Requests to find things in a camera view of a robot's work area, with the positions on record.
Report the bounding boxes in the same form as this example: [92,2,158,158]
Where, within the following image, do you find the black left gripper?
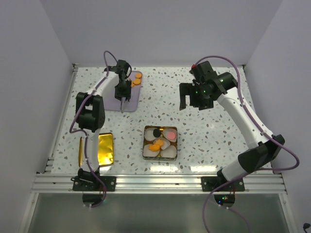
[115,79,131,101]

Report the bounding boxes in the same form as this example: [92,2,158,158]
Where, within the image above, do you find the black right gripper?
[180,82,214,111]

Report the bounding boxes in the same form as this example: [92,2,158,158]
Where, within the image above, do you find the steel tongs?
[120,97,128,113]

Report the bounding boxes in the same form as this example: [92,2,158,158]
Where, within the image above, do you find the pink round cookie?
[167,132,176,140]

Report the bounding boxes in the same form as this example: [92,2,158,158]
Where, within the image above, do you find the black sandwich cookie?
[153,128,161,137]

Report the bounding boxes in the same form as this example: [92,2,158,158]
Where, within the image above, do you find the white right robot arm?
[179,61,285,191]

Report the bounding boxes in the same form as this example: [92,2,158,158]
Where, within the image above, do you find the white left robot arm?
[74,60,132,172]

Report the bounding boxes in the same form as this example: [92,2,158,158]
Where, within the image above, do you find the orange round cookie on tray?
[132,78,141,85]

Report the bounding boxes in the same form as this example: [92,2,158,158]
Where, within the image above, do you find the purple tray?
[104,71,143,112]

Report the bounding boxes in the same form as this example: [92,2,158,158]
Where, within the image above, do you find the orange cookie at tray top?
[135,73,142,79]

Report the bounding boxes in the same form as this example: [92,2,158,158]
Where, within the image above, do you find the white paper cup top-right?
[162,129,177,142]

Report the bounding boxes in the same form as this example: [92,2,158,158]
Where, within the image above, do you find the white paper cup top-left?
[144,128,157,141]

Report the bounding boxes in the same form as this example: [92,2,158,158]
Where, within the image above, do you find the white paper cup centre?
[154,138,170,150]

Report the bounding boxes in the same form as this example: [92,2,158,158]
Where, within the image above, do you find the green christmas cookie tin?
[142,126,178,161]

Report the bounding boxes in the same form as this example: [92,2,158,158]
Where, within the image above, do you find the gold tin lid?
[78,132,114,171]

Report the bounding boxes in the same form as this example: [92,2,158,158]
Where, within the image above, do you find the white paper cup bottom-right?
[161,146,177,159]

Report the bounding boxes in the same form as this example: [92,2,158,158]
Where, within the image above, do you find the white paper cup bottom-left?
[143,144,160,157]

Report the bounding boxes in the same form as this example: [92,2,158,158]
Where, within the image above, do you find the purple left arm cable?
[69,50,119,208]

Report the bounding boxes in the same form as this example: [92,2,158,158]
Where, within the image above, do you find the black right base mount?
[201,171,245,192]

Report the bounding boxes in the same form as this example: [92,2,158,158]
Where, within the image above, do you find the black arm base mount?
[70,168,117,192]

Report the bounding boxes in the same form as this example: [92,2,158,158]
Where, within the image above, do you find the aluminium front rail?
[31,174,287,194]

